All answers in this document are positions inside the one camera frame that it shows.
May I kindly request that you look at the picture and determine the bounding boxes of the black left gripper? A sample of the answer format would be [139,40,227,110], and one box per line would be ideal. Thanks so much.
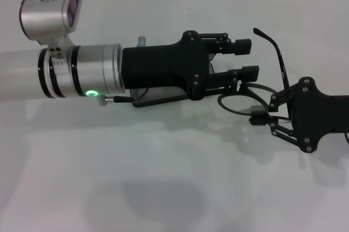
[121,30,252,100]

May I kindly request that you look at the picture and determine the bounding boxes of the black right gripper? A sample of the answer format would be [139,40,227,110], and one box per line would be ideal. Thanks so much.
[248,76,349,153]

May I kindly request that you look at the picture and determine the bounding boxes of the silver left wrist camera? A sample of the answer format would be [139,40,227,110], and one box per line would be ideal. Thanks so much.
[19,0,86,47]

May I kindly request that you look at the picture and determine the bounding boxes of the black glasses case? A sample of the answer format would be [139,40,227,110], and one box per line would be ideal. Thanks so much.
[128,84,219,108]

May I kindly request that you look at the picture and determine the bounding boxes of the black glasses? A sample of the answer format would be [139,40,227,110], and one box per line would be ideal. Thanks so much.
[217,27,294,123]

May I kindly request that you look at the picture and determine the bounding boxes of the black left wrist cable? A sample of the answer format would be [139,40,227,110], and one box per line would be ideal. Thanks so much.
[95,87,150,107]

